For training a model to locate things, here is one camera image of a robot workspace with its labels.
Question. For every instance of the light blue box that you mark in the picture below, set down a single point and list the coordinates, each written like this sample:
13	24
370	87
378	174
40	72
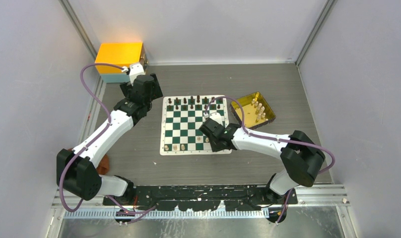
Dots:
118	77

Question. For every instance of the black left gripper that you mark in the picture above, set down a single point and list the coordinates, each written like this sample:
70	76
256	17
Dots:
157	92

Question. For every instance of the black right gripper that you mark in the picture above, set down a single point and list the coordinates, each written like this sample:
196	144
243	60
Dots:
215	148

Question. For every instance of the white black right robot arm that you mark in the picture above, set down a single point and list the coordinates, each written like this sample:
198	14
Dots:
302	159

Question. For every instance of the green white chess board mat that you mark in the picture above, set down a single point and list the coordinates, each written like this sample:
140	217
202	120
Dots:
182	127

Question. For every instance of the gold tin box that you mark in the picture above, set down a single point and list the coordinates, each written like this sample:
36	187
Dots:
257	111

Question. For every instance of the aluminium frame rail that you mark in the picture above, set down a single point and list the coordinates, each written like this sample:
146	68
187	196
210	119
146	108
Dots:
324	195

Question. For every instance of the brown cloth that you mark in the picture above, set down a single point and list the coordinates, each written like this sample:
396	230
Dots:
103	164

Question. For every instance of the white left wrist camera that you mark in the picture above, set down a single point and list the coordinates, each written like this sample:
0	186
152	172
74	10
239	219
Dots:
133	71

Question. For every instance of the yellow box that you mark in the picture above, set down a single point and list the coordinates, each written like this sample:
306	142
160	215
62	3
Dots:
122	54

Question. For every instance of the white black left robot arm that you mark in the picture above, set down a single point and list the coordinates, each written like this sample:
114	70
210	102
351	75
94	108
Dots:
123	117

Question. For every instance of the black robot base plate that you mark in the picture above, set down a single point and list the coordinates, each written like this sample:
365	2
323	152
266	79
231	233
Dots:
201	197

